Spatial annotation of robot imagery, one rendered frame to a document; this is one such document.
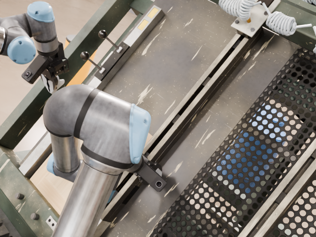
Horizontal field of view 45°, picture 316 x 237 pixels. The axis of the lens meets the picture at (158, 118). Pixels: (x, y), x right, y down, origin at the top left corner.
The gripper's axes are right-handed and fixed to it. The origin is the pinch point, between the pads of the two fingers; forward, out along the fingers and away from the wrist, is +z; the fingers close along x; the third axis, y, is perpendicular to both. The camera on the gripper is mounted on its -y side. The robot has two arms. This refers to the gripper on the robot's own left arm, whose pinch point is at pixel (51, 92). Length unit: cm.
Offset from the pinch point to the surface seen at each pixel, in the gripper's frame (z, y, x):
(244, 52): -11, 59, -45
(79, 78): 213, 156, 189
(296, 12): -28, 71, -55
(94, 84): 16.0, 25.3, 5.2
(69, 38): 173, 166, 212
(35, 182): 43.0, -15.8, 0.1
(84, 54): 2.8, 25.7, 10.6
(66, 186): 37.9, -10.2, -14.1
